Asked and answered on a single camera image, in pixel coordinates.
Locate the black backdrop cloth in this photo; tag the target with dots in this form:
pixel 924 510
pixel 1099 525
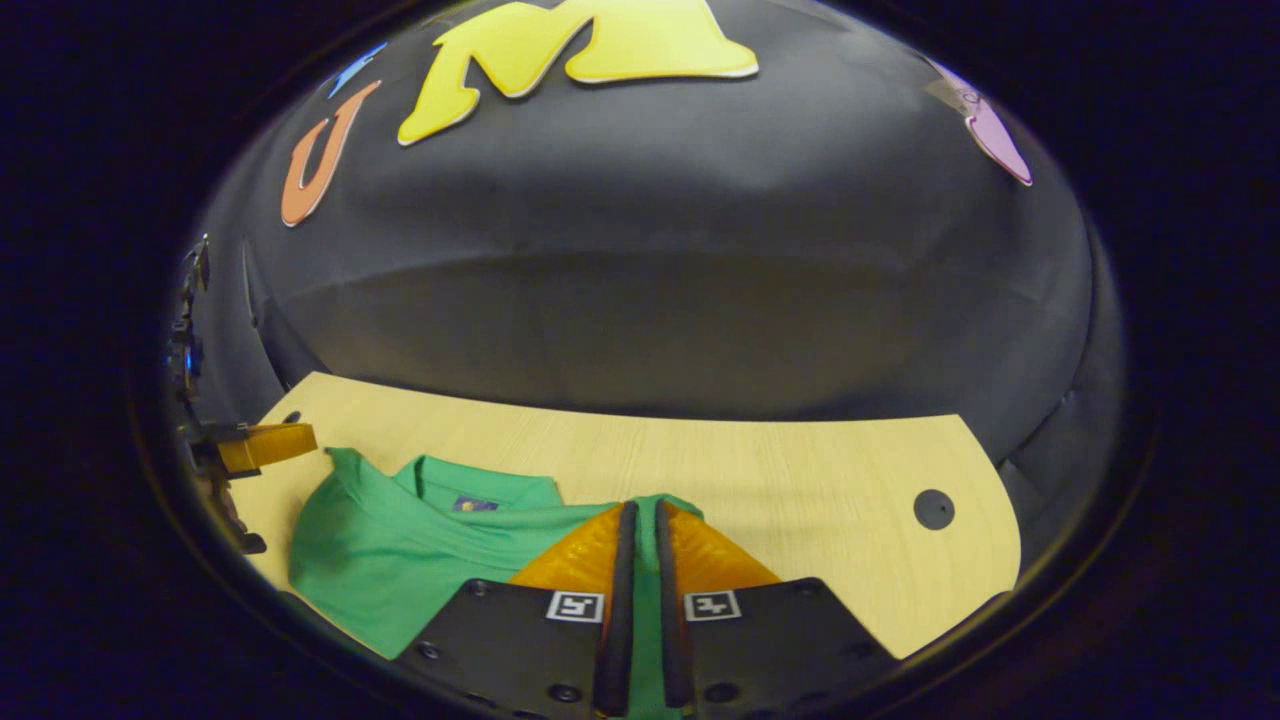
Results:
pixel 650 250

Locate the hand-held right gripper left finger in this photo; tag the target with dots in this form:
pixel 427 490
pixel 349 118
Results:
pixel 620 620

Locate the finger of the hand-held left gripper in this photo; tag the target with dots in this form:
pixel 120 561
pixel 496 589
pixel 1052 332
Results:
pixel 270 445

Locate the green T-shirt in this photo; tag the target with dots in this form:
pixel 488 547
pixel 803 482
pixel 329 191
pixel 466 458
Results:
pixel 380 560

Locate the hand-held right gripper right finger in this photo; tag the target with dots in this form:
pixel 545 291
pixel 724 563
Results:
pixel 672 640

